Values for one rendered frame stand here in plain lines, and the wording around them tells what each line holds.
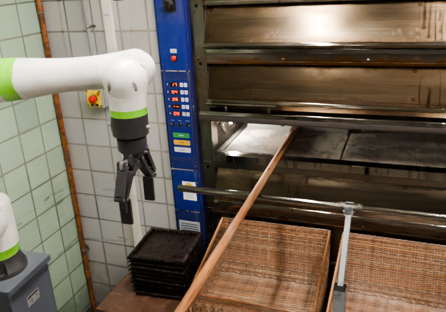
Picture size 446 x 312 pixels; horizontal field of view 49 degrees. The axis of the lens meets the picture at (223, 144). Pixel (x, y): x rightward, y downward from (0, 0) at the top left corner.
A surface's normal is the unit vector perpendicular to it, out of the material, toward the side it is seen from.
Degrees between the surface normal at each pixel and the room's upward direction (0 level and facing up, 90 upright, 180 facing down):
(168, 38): 90
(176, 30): 90
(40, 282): 90
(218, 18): 70
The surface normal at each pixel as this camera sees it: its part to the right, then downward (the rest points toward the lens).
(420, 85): -0.35, 0.00
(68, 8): -0.35, 0.34
